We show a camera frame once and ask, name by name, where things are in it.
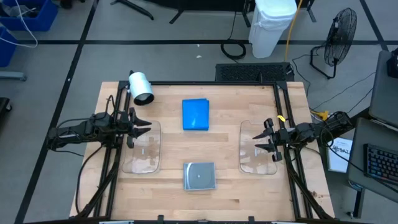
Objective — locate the white printed paper sheet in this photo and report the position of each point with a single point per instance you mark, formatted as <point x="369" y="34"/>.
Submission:
<point x="339" y="161"/>

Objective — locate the blue jewel case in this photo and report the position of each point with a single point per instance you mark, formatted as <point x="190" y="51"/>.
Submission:
<point x="196" y="115"/>

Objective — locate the black desk device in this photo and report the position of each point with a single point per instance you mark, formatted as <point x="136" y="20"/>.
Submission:
<point x="393" y="63"/>

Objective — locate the black floor fan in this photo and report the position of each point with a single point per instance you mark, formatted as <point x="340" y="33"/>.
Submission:
<point x="340" y="37"/>

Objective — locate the black backlit keyboard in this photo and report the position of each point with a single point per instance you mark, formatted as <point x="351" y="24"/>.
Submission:
<point x="381" y="163"/>

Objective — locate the white cylindrical spotlight lamp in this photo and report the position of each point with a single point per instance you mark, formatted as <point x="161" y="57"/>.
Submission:
<point x="140" y="85"/>

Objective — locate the black metal table frame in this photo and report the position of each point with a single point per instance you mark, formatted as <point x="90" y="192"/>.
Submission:
<point x="202" y="83"/>

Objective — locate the grey desk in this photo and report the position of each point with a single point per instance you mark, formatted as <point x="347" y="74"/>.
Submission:
<point x="357" y="137"/>
<point x="382" y="93"/>

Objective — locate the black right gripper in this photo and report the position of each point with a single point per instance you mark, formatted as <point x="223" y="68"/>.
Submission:
<point x="281" y="137"/>

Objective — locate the black backdrop stand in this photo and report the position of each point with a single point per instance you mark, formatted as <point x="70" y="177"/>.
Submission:
<point x="246" y="20"/>
<point x="311" y="14"/>
<point x="178" y="16"/>

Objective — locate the blue storage tote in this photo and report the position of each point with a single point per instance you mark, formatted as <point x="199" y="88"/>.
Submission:
<point x="40" y="21"/>
<point x="7" y="49"/>

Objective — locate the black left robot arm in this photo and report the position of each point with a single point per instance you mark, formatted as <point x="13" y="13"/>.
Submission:
<point x="77" y="129"/>

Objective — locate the grey floor bar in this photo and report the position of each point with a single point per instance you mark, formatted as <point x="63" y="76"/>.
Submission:
<point x="12" y="76"/>

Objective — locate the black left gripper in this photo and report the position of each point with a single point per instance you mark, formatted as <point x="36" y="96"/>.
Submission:
<point x="124" y="128"/>

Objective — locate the yellow tape tag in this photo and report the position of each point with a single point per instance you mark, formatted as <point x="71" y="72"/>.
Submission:
<point x="281" y="118"/>

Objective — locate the yellow plug connector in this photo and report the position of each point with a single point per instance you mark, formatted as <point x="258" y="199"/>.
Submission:
<point x="323" y="114"/>

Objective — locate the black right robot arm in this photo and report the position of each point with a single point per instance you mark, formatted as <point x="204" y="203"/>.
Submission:
<point x="311" y="130"/>

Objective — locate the clear plastic bin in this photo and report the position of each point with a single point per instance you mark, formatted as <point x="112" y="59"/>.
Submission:
<point x="146" y="155"/>
<point x="252" y="161"/>

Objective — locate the white trash bin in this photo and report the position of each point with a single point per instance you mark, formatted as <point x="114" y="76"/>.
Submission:
<point x="270" y="28"/>

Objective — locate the black perforated box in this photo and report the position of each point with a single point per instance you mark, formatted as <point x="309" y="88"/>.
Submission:
<point x="248" y="72"/>

